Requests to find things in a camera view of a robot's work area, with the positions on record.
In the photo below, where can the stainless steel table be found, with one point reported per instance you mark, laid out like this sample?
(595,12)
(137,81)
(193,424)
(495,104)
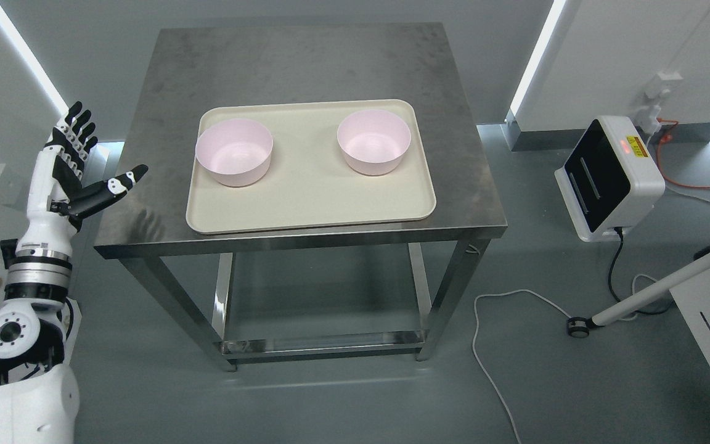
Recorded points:
(193,70)

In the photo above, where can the beige plastic tray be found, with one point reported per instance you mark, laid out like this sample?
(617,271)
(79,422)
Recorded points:
(309,183)

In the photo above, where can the white wall socket plug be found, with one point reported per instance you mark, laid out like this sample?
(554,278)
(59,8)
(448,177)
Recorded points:
(655,93)

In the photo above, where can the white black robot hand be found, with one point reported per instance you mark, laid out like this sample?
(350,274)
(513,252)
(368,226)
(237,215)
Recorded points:
(58,203)

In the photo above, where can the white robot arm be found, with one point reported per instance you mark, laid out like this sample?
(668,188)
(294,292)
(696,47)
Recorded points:
(39,395)

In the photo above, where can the white black charging device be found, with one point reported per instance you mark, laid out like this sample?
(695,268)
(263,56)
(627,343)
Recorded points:
(609,182)

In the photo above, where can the white stand leg with wheel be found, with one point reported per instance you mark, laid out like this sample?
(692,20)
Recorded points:
(579,327)

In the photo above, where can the pink bowl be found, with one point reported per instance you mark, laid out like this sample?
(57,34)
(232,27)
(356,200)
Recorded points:
(237,152)
(373,141)

